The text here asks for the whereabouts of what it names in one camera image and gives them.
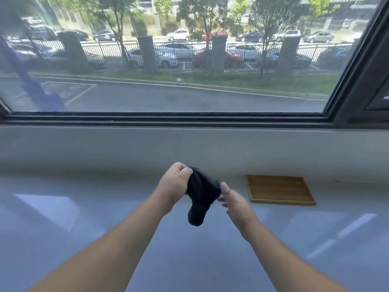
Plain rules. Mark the person's right forearm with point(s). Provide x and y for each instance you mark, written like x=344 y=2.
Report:
x=288 y=264

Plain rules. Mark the dark window frame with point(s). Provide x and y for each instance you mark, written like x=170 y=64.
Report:
x=182 y=120

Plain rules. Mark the wooden tray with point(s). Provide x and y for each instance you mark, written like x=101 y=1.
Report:
x=279 y=190

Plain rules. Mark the person's right hand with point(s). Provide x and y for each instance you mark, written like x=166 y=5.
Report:
x=241 y=215

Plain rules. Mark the row of green trees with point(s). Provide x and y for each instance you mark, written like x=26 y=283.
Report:
x=203 y=15

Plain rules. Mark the person's left forearm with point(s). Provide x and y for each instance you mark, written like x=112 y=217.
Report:
x=106 y=255

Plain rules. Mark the dark blue cloth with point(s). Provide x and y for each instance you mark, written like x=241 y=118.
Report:
x=200 y=191

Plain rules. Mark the person's left hand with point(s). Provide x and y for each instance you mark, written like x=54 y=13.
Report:
x=173 y=185

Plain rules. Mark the blue pole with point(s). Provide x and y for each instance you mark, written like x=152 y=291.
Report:
x=33 y=88

